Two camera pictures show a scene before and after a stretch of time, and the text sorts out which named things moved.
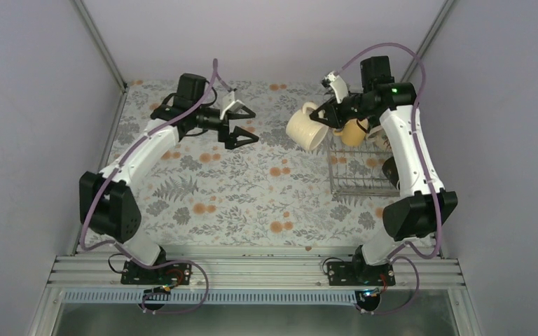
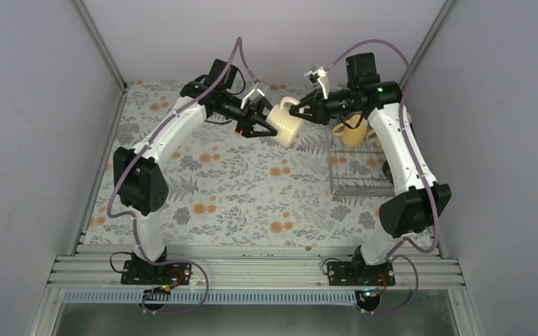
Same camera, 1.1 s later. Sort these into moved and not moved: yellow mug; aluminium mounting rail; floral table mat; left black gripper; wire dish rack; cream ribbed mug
Moved: left black gripper; cream ribbed mug
Not moved: yellow mug; aluminium mounting rail; wire dish rack; floral table mat
